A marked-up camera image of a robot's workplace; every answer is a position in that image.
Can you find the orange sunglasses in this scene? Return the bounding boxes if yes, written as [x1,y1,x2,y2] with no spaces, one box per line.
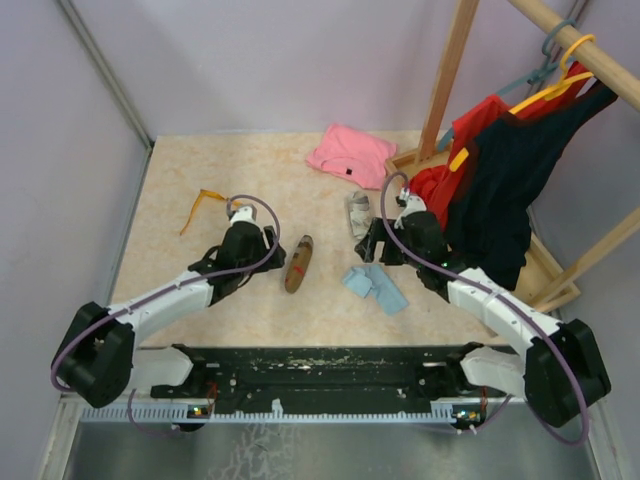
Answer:
[179,188,251,236]

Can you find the light blue cloth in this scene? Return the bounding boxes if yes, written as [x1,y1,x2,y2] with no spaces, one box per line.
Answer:
[342,264,409,316]

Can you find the red shirt hanging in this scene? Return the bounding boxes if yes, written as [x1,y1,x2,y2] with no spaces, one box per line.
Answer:
[409,62,588,230]

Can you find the teal hanger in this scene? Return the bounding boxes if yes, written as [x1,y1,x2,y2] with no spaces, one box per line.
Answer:
[436,19,576,153]

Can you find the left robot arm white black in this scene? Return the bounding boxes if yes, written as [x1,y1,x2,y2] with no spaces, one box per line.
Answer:
[51,221,286,408]

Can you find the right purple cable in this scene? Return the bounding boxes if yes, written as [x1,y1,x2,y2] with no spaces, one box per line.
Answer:
[380,171,591,447]

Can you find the purple cable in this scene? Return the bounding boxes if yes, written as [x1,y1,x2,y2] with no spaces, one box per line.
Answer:
[49,193,282,439]
[380,171,591,447]

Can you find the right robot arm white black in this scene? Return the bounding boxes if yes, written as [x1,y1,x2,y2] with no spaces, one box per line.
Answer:
[354,211,611,427]

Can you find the folded pink shirt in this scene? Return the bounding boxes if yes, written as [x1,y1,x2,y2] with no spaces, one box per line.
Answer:
[306,123,397,190]

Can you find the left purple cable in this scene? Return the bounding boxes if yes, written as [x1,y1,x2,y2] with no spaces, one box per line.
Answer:
[49,193,282,439]

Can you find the map print glasses case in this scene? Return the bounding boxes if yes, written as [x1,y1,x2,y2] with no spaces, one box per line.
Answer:
[345,191,373,240]

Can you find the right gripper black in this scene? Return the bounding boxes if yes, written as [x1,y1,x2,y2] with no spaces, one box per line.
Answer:
[355,218,424,269]

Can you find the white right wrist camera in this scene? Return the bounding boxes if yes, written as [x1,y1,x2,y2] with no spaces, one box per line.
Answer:
[394,188,427,229]

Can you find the wooden clothes rack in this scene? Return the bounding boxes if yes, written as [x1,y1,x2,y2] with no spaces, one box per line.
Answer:
[386,1,639,312]

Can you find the brown striped glasses case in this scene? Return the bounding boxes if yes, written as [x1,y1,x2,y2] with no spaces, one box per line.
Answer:
[284,235,314,294]

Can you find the dark navy shirt hanging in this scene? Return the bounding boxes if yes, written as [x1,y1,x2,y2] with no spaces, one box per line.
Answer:
[444,81,618,291]

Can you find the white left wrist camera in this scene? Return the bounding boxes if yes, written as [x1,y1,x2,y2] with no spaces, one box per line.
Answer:
[229,204,257,225]

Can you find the yellow hanger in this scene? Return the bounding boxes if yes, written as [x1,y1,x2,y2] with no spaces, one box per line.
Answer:
[449,35,595,172]

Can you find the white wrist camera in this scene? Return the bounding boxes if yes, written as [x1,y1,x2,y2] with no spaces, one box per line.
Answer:
[229,204,257,225]
[394,188,427,229]

